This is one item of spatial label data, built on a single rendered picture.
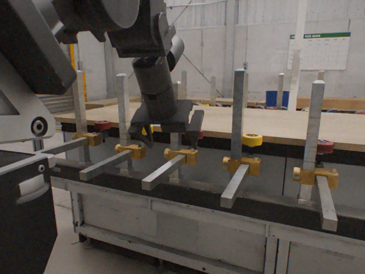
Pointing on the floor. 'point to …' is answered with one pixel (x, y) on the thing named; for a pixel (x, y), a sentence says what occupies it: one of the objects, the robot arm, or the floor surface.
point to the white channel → (297, 54)
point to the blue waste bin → (271, 101)
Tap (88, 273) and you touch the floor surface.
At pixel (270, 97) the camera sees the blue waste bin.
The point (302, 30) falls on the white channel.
